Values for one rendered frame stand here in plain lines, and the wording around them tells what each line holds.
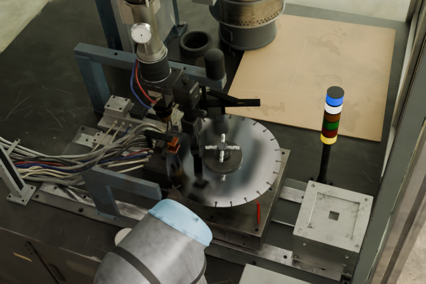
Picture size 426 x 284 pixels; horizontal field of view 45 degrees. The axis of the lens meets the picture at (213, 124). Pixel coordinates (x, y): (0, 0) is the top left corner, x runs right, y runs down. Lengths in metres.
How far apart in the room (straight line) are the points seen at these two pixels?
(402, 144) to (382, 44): 1.27
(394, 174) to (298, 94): 0.98
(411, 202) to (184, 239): 0.37
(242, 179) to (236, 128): 0.19
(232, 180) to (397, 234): 0.61
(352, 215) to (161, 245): 0.72
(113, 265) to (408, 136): 0.52
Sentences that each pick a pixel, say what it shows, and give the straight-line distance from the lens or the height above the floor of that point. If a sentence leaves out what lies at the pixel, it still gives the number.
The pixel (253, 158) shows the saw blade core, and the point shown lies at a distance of 1.49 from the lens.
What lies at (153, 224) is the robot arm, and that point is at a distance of 0.89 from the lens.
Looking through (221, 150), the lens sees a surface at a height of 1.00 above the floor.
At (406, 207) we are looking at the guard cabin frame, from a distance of 0.89.
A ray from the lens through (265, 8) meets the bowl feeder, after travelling 1.95.
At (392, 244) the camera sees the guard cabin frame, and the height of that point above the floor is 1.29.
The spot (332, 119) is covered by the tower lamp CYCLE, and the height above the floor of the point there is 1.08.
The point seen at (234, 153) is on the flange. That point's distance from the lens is 1.49.
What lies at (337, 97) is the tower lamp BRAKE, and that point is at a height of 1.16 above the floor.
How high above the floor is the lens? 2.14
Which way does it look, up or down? 49 degrees down
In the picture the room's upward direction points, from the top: 6 degrees counter-clockwise
